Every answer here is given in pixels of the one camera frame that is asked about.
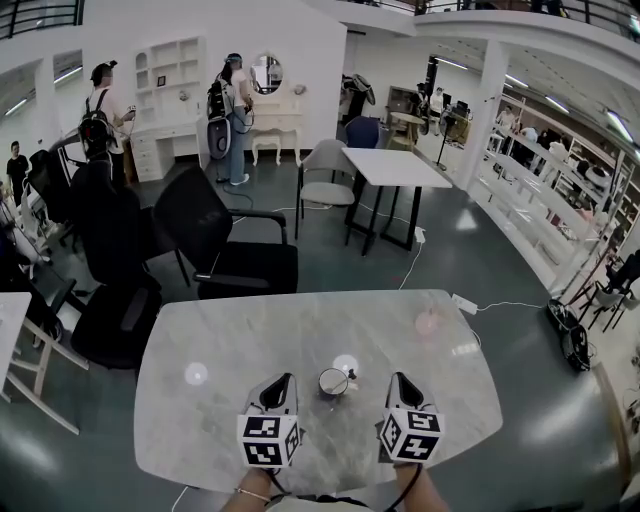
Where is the white wooden side table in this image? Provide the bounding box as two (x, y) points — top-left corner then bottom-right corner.
(0, 292), (91, 436)

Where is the black mesh armchair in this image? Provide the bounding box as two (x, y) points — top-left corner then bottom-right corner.
(152, 167), (300, 301)

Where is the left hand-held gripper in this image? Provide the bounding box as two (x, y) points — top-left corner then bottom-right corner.
(236, 372), (304, 469)

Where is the person's own clothing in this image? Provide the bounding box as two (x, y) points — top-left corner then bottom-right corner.
(267, 494), (376, 512)

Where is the white square table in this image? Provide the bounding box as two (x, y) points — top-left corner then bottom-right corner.
(341, 147), (454, 257)

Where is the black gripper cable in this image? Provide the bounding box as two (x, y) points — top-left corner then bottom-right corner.
(264, 467), (292, 501)
(382, 464), (421, 512)

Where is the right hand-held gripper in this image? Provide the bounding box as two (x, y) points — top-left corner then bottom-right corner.
(375, 371), (445, 464)

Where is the dark blue chair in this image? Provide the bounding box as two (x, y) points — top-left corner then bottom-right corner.
(344, 115), (382, 150)

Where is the black white gaming chair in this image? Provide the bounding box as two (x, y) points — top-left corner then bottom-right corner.
(27, 139), (77, 226)

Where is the white shelf cabinet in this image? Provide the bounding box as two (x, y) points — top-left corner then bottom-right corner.
(130, 35), (209, 184)

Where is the long white shelving rack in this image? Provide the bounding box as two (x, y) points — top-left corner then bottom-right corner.
(469, 94), (640, 296)

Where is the black mezzanine railing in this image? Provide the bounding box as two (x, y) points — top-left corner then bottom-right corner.
(414, 0), (640, 42)

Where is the tall black office chair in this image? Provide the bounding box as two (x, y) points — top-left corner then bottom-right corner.
(69, 159), (164, 371)

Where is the metal tripod stand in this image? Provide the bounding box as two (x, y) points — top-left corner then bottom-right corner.
(554, 149), (627, 306)

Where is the cream vanity table with mirror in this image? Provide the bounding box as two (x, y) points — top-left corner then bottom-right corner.
(248, 51), (305, 168)

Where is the black bag with cables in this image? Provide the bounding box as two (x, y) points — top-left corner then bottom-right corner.
(546, 298), (593, 372)

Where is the blue and white mug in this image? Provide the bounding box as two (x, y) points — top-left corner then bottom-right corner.
(318, 367), (361, 399)

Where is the black stair railing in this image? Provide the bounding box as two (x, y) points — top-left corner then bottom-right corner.
(0, 0), (84, 39)

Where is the person's right forearm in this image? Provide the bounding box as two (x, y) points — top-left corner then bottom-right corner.
(392, 462), (451, 512)

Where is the round wooden table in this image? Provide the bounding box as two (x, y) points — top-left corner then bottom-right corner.
(387, 110), (426, 151)

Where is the black standing fan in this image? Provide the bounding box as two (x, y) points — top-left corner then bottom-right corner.
(432, 107), (474, 174)

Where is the brown wooden cabinet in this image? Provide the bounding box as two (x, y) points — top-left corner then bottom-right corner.
(122, 137), (139, 184)

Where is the person's left forearm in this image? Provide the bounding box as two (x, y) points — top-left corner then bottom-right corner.
(219, 467), (281, 512)

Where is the grey chair with black legs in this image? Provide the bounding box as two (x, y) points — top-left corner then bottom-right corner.
(589, 249), (640, 334)

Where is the grey padded chair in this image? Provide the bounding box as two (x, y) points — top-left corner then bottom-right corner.
(294, 138), (357, 240)

